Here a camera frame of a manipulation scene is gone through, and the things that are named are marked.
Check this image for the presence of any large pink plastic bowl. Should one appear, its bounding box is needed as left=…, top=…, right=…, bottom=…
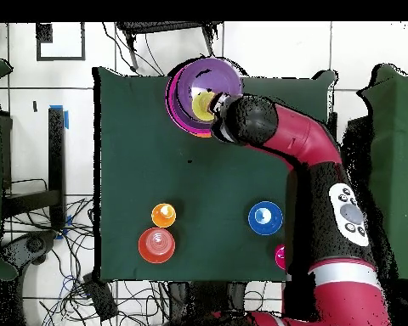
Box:
left=165, top=62, right=218, bottom=135

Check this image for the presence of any blue plastic bowl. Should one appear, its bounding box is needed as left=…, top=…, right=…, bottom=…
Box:
left=247, top=200, right=284, bottom=236

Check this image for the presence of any black stool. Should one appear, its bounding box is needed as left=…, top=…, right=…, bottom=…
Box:
left=116, top=21, right=224, bottom=73

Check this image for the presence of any dark green tablecloth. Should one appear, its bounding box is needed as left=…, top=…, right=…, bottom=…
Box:
left=92, top=65, right=337, bottom=284

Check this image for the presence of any orange plastic cup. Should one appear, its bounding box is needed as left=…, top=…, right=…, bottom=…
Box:
left=150, top=202, right=177, bottom=228

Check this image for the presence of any small red-orange plastic bowl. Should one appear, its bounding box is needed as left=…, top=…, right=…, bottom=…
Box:
left=138, top=227, right=177, bottom=265

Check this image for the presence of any red plastic cup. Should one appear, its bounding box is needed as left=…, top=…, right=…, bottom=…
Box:
left=274, top=244, right=287, bottom=271

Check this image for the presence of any black metal stand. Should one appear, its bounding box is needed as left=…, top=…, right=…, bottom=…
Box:
left=4, top=106, right=66, bottom=235

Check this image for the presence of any black power brick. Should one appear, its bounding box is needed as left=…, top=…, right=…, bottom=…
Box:
left=82, top=273, right=119, bottom=322

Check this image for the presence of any black floor frame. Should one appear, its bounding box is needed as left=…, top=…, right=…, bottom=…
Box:
left=36, top=22, right=87, bottom=62

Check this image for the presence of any tangle of floor cables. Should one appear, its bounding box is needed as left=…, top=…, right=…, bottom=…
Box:
left=6, top=200, right=171, bottom=326

